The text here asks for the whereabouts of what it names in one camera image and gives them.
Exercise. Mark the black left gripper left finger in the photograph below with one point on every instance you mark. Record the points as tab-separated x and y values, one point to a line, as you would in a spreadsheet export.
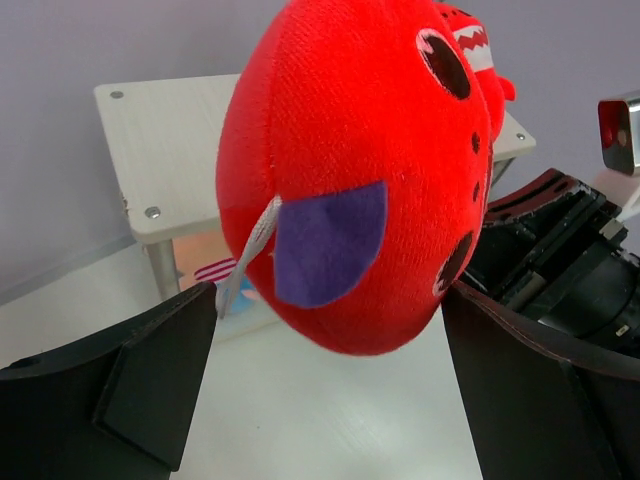
117	404

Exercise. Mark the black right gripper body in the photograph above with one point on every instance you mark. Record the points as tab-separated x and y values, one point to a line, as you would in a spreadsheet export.
552	253

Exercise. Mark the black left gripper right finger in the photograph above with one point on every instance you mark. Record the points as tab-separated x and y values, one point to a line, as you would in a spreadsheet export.
541	405

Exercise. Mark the red plush shark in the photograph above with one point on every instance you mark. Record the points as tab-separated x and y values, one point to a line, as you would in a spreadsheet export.
353	171
472	37

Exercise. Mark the white two-tier shelf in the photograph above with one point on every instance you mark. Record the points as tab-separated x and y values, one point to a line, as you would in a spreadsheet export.
163	138

